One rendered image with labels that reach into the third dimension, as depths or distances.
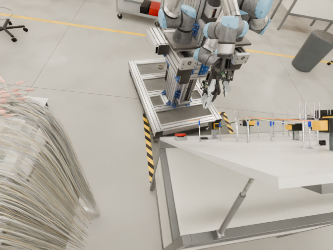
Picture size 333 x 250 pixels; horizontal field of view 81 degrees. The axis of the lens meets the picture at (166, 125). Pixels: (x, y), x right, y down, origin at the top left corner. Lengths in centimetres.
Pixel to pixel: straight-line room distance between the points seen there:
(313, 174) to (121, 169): 190
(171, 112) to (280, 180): 204
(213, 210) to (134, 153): 122
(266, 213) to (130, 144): 149
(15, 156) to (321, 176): 67
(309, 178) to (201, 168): 99
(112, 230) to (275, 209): 130
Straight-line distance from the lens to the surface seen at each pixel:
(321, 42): 437
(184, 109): 241
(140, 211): 200
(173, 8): 141
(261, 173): 38
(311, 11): 598
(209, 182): 131
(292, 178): 37
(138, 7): 463
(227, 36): 96
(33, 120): 69
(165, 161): 129
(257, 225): 113
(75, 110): 265
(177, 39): 159
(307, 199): 163
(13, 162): 64
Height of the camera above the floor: 195
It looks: 52 degrees down
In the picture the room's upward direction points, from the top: 14 degrees clockwise
